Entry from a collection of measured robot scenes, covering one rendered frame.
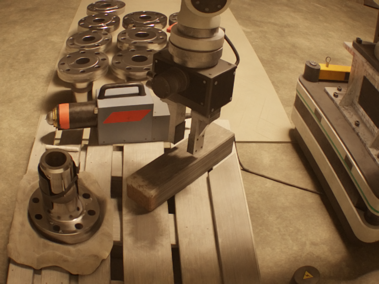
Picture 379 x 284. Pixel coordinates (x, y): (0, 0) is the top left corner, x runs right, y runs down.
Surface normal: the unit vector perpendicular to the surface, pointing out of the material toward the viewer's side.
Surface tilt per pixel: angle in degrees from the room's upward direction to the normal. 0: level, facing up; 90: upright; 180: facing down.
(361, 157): 0
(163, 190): 90
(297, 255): 0
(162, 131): 90
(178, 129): 90
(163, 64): 90
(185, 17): 59
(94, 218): 0
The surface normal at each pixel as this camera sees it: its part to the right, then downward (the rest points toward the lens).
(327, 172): -0.97, 0.05
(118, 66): 0.09, -0.82
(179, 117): 0.77, 0.42
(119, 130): 0.24, 0.58
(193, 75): -0.62, 0.40
